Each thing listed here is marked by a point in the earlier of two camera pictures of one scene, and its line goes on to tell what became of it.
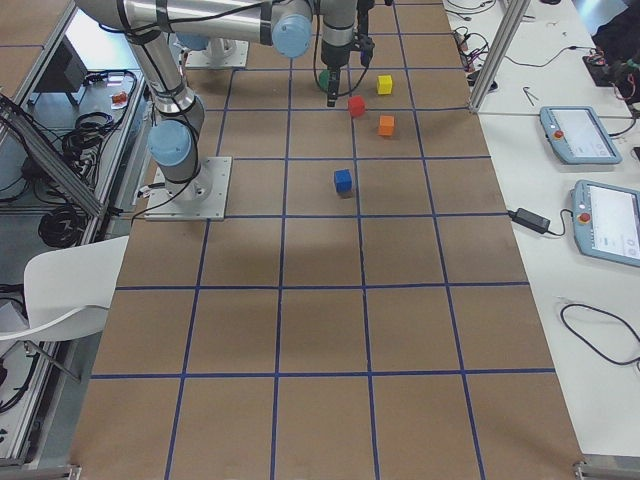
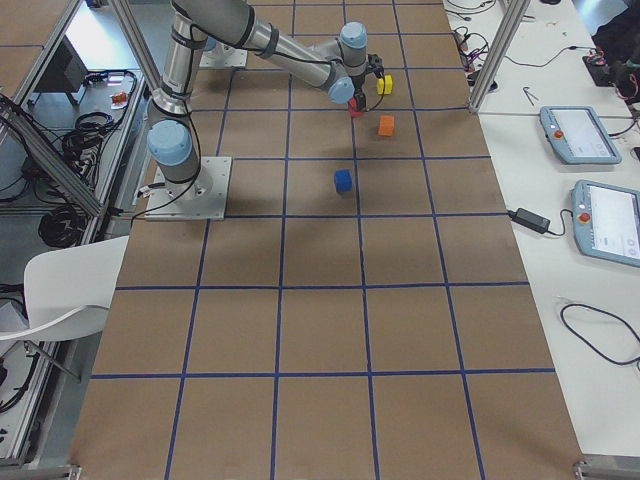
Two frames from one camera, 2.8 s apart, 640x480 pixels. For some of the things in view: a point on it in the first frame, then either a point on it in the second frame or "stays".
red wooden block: (357, 105) stays
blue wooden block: (343, 180) stays
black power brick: (530, 220) stays
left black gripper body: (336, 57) to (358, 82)
